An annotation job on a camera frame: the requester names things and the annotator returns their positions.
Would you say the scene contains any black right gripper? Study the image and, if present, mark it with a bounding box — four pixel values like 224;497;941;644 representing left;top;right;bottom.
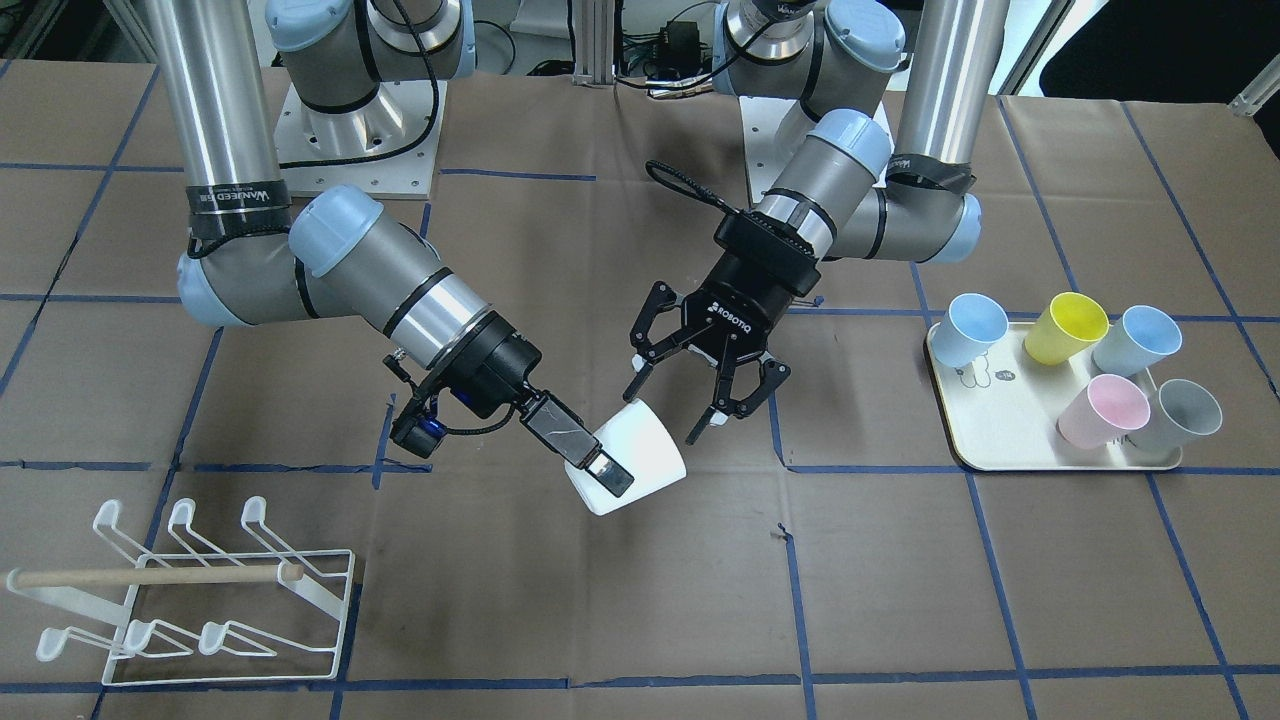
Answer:
440;313;635;497

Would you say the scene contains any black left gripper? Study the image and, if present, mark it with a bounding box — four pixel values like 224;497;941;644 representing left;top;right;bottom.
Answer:
622;252;823;447

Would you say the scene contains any white ikea cup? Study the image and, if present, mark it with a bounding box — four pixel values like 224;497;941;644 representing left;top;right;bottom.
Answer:
564;398;687;516

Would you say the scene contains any light blue cup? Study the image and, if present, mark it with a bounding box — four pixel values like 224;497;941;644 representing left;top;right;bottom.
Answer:
931;292;1009;368

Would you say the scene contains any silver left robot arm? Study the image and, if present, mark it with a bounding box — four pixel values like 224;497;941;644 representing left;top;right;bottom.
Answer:
623;1;1009;442

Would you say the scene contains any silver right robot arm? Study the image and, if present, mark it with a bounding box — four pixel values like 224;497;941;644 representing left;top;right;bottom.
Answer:
143;1;635;497

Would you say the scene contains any yellow cup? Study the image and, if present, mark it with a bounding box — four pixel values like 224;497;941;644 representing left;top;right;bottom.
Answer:
1023;292;1110;366

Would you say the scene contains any pink cup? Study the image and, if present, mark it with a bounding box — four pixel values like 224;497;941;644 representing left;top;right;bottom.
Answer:
1057;374;1151;448

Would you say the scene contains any light blue cup tray front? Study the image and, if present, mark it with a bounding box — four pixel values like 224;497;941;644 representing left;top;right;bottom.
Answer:
1092;305;1183;377

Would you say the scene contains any grey cup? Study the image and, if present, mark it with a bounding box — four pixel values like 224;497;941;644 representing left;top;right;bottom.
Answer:
1128;378;1222;452

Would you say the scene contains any cream plastic tray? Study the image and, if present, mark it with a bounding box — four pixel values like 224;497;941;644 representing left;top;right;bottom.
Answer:
925;322;1183;471

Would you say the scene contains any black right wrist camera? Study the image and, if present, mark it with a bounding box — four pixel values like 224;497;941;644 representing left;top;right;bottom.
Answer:
389;383;449;459

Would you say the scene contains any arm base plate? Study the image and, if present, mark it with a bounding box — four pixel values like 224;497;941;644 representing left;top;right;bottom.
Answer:
739;95;893;213
274;79;448;200

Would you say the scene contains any white wire cup rack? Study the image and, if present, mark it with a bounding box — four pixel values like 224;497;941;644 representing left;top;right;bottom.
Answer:
5;496;356;687

